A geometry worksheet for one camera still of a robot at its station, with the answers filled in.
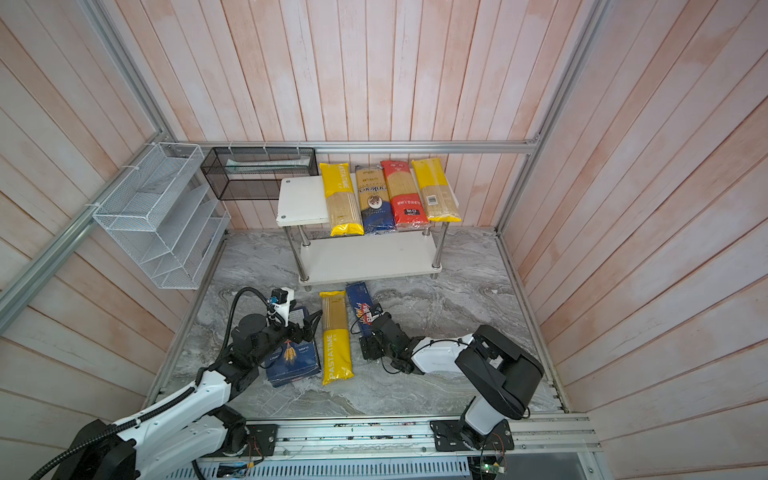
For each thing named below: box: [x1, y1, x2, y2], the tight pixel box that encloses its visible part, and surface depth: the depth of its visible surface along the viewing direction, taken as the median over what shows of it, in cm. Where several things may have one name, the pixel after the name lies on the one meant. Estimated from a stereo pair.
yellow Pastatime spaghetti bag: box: [319, 290, 355, 386], surface depth 89 cm
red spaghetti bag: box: [380, 160, 431, 230], surface depth 79 cm
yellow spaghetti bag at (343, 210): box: [319, 163, 365, 237], surface depth 79 cm
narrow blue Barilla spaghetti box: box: [346, 282, 374, 337], surface depth 97 cm
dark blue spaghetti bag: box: [355, 165, 397, 235], surface depth 78 cm
